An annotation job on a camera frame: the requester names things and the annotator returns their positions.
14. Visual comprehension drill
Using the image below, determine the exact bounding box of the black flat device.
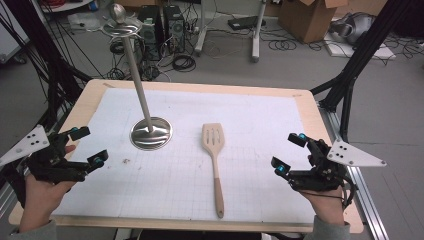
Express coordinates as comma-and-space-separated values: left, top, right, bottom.
227, 15, 267, 31

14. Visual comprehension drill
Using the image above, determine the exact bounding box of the black computer tower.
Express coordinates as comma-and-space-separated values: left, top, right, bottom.
138, 4, 164, 62
162, 4, 186, 54

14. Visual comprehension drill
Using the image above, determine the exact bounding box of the white floor board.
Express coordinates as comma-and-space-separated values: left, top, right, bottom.
323, 33, 398, 61

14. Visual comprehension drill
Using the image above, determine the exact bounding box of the cardboard box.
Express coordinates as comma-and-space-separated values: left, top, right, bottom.
278, 0, 349, 44

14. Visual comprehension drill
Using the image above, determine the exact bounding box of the person's right hand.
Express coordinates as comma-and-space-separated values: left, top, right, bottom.
299, 186, 348, 226

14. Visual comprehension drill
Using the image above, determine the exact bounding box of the beige slotted spatula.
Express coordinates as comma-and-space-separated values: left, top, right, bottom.
200, 122, 226, 220

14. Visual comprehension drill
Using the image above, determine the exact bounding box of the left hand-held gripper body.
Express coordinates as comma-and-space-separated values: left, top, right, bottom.
0, 124, 91, 186

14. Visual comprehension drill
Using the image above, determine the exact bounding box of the black metal frame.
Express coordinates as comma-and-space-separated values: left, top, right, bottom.
309, 0, 413, 144
0, 0, 93, 131

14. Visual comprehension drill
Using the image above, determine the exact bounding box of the metal utensil stand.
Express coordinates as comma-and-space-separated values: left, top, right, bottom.
101, 3, 174, 152

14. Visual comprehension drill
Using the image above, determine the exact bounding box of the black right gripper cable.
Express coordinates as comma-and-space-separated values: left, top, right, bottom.
299, 174, 359, 209

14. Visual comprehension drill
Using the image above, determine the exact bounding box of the white cabinet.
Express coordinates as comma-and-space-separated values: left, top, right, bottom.
0, 0, 31, 64

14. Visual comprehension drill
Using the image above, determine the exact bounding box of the aluminium rail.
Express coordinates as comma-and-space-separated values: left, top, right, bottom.
319, 106, 389, 240
0, 181, 18, 218

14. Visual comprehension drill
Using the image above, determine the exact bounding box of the thin looped black cable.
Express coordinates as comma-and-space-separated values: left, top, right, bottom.
268, 39, 298, 52

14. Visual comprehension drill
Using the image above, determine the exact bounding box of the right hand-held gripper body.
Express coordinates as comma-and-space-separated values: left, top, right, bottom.
288, 138, 388, 193

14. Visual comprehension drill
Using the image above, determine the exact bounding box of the coiled black cable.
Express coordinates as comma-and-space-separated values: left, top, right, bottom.
171, 54, 197, 73

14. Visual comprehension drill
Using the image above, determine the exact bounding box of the white round table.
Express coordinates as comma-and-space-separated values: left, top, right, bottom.
39, 0, 94, 14

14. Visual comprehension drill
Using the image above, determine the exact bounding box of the grey rounded device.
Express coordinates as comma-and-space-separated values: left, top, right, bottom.
329, 12, 376, 46

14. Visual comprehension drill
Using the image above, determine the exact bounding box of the person's left hand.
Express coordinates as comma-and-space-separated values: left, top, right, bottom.
19, 144, 78, 234

